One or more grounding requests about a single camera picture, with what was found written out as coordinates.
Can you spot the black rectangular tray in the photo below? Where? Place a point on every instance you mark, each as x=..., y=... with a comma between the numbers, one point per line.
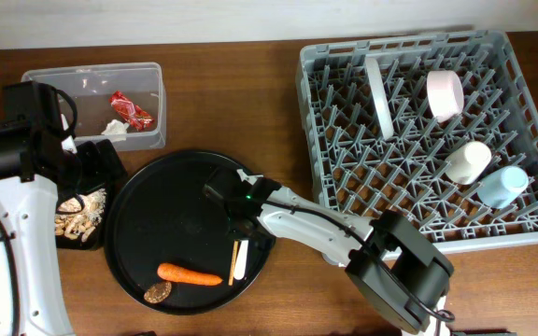
x=97, y=241

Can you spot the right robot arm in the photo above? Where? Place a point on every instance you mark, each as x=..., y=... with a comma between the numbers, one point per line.
x=395, y=268

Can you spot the clear plastic bin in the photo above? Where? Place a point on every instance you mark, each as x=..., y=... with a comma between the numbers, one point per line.
x=91, y=87

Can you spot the brown cookie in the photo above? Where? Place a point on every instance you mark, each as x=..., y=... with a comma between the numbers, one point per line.
x=158, y=292

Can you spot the black round tray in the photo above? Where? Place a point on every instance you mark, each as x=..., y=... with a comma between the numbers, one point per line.
x=161, y=215

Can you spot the orange carrot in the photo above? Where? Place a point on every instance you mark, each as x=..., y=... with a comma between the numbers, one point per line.
x=173, y=273

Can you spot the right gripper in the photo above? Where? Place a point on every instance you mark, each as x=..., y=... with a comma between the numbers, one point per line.
x=234, y=230

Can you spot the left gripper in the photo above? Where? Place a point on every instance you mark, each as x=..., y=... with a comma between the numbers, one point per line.
x=106, y=169

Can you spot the pink bowl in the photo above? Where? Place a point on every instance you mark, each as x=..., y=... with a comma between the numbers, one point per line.
x=445, y=94

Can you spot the white tissue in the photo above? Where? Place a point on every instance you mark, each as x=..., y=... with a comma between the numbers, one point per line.
x=116, y=131

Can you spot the red snack wrapper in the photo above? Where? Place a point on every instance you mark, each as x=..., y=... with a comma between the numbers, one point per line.
x=133, y=114

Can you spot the light blue cup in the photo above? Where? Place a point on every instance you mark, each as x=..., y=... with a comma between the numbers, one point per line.
x=503, y=186

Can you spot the pile of food scraps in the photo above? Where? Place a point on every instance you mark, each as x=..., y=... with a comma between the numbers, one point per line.
x=79, y=218

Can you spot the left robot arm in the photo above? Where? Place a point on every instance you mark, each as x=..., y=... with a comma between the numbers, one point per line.
x=40, y=168

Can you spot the grey plate with food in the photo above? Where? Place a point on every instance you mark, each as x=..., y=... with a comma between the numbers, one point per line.
x=379, y=98

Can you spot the white plastic fork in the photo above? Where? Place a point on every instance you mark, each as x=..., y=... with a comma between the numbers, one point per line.
x=241, y=260

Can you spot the white cup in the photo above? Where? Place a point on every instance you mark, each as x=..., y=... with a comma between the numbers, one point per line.
x=468, y=162

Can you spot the wooden chopstick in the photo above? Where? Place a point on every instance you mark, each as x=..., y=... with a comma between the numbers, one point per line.
x=233, y=263

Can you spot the grey dishwasher rack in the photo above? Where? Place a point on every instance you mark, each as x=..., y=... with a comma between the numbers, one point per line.
x=356, y=171

